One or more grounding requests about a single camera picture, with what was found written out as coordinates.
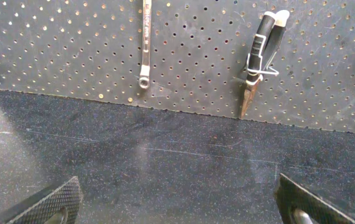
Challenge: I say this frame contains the white wire metal hook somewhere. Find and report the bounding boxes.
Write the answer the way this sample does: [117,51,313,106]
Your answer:
[245,33,280,77]

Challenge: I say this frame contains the black and white pliers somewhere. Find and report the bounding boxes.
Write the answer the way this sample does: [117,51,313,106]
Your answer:
[239,9,291,119]

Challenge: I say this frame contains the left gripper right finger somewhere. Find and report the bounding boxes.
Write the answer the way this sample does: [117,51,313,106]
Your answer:
[273,172,355,224]

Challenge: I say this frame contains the black pegboard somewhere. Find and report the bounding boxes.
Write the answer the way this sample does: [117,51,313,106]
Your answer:
[0,0,355,136]

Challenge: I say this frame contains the wrench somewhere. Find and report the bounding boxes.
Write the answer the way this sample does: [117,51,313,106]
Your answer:
[138,0,153,90]

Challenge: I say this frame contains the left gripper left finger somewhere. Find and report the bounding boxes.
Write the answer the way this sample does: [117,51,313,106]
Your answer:
[0,175,84,224]

